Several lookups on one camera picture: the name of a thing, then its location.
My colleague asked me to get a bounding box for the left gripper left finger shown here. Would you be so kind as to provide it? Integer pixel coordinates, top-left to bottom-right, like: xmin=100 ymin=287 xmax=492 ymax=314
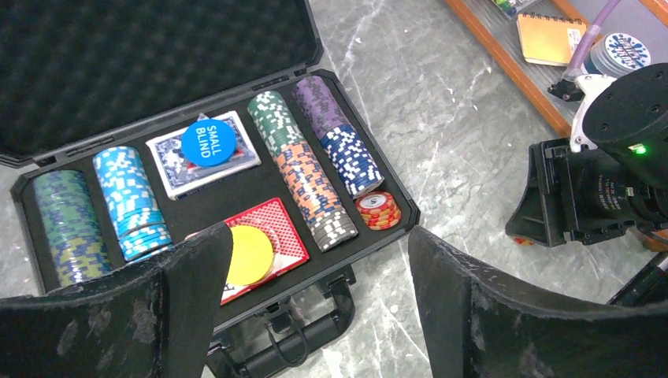
xmin=1 ymin=223 xmax=232 ymax=377

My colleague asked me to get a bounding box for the coloured marker set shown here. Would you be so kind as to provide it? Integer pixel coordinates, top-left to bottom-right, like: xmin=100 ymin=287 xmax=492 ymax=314
xmin=492 ymin=0 xmax=538 ymax=17

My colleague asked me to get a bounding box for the black poker set case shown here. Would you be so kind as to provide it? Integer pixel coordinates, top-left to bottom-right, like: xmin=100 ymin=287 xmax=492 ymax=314
xmin=0 ymin=0 xmax=421 ymax=378

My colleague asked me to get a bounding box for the yellow round button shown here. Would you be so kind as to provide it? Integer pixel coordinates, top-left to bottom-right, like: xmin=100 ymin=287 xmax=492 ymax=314
xmin=227 ymin=225 xmax=274 ymax=286

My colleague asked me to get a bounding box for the blue small blind button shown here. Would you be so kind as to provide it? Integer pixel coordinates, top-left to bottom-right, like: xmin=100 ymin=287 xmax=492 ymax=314
xmin=181 ymin=119 xmax=237 ymax=167

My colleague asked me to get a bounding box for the green orange poker chip row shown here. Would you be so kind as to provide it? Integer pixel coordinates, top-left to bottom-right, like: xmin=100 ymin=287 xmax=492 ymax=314
xmin=247 ymin=91 xmax=358 ymax=252

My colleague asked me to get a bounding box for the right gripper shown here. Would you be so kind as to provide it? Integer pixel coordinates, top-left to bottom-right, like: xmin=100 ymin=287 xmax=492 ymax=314
xmin=505 ymin=139 xmax=667 ymax=247

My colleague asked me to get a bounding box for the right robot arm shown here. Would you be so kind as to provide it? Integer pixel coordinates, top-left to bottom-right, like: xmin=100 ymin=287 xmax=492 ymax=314
xmin=505 ymin=63 xmax=667 ymax=247

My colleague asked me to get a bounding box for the red yellow chip stack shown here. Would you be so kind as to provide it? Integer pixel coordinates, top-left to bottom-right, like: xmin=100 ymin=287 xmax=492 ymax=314
xmin=354 ymin=191 xmax=403 ymax=231

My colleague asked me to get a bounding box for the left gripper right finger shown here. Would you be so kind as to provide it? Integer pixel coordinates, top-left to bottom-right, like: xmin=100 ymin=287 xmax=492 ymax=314
xmin=408 ymin=227 xmax=667 ymax=377

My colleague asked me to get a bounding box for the orange wooden rack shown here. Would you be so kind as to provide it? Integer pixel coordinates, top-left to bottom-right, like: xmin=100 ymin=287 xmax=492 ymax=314
xmin=445 ymin=1 xmax=667 ymax=136

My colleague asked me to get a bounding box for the tan paper notepad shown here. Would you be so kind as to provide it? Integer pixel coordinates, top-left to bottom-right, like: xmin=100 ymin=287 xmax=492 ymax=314
xmin=516 ymin=13 xmax=587 ymax=67

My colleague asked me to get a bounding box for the purple blue poker chip row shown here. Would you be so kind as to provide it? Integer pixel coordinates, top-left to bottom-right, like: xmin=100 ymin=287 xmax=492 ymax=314
xmin=292 ymin=76 xmax=384 ymax=199

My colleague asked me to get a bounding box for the red white poker chip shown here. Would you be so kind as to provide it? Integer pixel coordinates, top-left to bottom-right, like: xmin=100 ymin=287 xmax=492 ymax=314
xmin=513 ymin=237 xmax=535 ymax=246

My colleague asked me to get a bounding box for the blue playing card deck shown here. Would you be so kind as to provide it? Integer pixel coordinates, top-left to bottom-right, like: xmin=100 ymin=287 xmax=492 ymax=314
xmin=146 ymin=110 xmax=261 ymax=200

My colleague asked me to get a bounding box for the light blue poker chip row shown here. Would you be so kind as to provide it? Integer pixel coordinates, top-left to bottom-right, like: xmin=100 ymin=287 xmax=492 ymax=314
xmin=93 ymin=146 xmax=173 ymax=263

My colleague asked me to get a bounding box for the blue white tape roll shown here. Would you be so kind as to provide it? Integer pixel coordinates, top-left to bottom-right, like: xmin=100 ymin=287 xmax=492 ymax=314
xmin=582 ymin=32 xmax=651 ymax=78

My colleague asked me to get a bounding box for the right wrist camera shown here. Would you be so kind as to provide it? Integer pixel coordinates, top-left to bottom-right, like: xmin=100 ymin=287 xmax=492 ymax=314
xmin=547 ymin=74 xmax=617 ymax=153

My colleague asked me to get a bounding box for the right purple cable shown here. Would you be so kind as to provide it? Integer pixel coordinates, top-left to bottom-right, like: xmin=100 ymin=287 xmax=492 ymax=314
xmin=566 ymin=0 xmax=625 ymax=80

